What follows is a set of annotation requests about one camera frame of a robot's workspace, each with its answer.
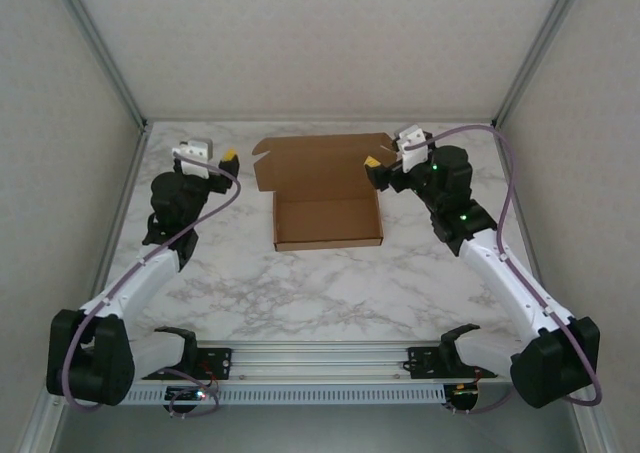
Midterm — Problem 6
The small black controller board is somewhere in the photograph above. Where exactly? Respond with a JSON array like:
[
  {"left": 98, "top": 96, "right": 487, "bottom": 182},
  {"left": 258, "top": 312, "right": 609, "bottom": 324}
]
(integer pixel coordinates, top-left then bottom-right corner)
[
  {"left": 446, "top": 382, "right": 482, "bottom": 408},
  {"left": 164, "top": 385, "right": 209, "bottom": 404}
]

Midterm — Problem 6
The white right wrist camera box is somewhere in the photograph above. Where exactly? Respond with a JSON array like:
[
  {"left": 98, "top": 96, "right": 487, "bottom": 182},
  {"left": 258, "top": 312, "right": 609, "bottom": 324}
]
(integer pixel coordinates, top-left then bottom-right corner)
[{"left": 391, "top": 124, "right": 435, "bottom": 174}]

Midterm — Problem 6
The grey slotted cable duct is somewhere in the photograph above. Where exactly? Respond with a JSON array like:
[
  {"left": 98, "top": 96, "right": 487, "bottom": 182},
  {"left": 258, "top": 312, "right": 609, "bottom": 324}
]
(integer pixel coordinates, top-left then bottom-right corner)
[{"left": 122, "top": 385, "right": 447, "bottom": 405}]

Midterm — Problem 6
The brown cardboard paper box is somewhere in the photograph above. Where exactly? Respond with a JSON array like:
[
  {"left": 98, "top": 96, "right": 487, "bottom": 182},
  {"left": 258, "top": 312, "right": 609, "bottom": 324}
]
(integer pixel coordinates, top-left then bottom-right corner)
[{"left": 251, "top": 131, "right": 396, "bottom": 253}]

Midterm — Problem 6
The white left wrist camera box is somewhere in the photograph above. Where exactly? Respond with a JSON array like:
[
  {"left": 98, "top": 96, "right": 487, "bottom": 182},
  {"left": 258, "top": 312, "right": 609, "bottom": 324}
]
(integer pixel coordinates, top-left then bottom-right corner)
[{"left": 171, "top": 138, "right": 215, "bottom": 180}]

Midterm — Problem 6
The aluminium frame post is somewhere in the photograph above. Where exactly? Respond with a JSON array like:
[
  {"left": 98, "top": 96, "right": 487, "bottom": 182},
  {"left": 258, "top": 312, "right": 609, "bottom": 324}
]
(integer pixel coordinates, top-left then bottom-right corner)
[
  {"left": 19, "top": 400, "right": 69, "bottom": 453},
  {"left": 492, "top": 0, "right": 592, "bottom": 132},
  {"left": 49, "top": 0, "right": 151, "bottom": 132},
  {"left": 572, "top": 402, "right": 619, "bottom": 453}
]

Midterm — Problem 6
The grey metal panel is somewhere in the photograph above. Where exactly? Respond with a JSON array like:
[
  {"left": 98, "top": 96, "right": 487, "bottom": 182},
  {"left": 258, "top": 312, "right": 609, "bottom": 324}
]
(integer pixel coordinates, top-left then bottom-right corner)
[{"left": 49, "top": 403, "right": 586, "bottom": 453}]

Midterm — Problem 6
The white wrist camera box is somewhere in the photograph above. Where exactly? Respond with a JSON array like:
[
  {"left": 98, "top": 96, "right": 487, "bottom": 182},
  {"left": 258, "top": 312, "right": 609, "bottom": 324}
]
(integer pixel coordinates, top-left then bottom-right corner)
[
  {"left": 391, "top": 124, "right": 435, "bottom": 174},
  {"left": 171, "top": 138, "right": 215, "bottom": 180}
]

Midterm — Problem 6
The wide aluminium base rail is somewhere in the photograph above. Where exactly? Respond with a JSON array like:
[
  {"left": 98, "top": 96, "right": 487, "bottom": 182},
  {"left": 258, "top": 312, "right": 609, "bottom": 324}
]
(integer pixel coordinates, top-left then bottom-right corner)
[{"left": 132, "top": 340, "right": 516, "bottom": 387}]

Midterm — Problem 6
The aluminium frame rail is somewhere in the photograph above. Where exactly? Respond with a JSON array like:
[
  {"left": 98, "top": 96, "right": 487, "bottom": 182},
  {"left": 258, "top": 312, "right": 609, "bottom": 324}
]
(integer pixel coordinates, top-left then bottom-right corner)
[
  {"left": 144, "top": 116, "right": 496, "bottom": 124},
  {"left": 492, "top": 122, "right": 556, "bottom": 319},
  {"left": 84, "top": 122, "right": 154, "bottom": 324}
]

